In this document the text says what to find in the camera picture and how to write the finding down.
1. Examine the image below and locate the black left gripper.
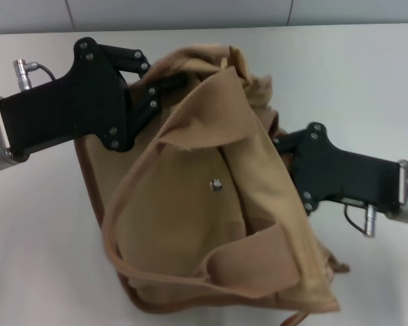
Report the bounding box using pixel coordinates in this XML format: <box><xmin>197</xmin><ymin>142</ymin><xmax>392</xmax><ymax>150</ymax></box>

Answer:
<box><xmin>0</xmin><ymin>36</ymin><xmax>188</xmax><ymax>161</ymax></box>

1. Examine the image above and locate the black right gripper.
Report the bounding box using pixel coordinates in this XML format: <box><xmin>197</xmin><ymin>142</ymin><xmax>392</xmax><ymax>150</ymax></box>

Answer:
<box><xmin>271</xmin><ymin>122</ymin><xmax>405</xmax><ymax>217</ymax></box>

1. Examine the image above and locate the khaki canvas food bag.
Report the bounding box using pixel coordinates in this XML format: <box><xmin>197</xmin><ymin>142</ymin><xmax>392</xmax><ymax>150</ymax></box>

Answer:
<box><xmin>73</xmin><ymin>43</ymin><xmax>351</xmax><ymax>326</ymax></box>

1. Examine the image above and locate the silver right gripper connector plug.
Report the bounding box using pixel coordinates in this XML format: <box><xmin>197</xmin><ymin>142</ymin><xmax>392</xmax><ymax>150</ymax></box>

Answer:
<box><xmin>362</xmin><ymin>203</ymin><xmax>377</xmax><ymax>239</ymax></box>

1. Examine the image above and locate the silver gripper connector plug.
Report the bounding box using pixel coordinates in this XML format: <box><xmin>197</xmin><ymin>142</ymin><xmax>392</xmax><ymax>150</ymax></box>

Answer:
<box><xmin>362</xmin><ymin>203</ymin><xmax>377</xmax><ymax>239</ymax></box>
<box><xmin>13</xmin><ymin>59</ymin><xmax>39</xmax><ymax>92</ymax></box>

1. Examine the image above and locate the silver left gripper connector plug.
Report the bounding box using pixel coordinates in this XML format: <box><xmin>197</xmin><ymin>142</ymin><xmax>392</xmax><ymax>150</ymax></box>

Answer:
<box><xmin>13</xmin><ymin>59</ymin><xmax>39</xmax><ymax>92</ymax></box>

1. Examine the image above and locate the thin left gripper cable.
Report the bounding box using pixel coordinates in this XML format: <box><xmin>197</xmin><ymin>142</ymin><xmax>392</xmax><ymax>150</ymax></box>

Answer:
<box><xmin>35</xmin><ymin>62</ymin><xmax>58</xmax><ymax>82</ymax></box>

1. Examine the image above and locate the thin gripper cable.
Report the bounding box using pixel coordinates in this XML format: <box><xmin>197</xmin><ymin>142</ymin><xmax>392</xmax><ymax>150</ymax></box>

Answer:
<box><xmin>35</xmin><ymin>62</ymin><xmax>58</xmax><ymax>82</ymax></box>
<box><xmin>343</xmin><ymin>202</ymin><xmax>367</xmax><ymax>236</ymax></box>

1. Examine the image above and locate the thin right gripper cable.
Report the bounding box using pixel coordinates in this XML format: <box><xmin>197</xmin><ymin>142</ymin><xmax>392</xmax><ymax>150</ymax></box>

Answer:
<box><xmin>343</xmin><ymin>202</ymin><xmax>367</xmax><ymax>236</ymax></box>

